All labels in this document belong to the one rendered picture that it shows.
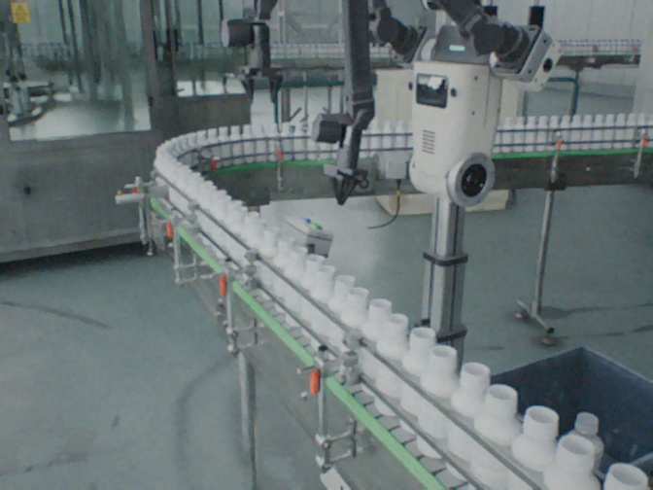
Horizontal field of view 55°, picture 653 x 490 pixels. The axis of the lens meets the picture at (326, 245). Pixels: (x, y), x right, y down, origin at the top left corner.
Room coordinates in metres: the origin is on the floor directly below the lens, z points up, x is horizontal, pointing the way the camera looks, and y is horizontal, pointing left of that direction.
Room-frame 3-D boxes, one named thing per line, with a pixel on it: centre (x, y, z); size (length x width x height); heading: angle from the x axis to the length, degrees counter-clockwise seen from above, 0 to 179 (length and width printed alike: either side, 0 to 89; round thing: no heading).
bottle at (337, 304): (1.05, -0.03, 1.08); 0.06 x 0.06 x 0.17
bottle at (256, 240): (1.40, 0.16, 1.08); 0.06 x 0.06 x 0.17
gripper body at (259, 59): (1.76, 0.18, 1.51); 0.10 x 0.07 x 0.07; 118
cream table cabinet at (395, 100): (5.64, -1.04, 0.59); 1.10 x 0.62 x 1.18; 100
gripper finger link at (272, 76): (1.77, 0.16, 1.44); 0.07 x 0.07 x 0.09; 28
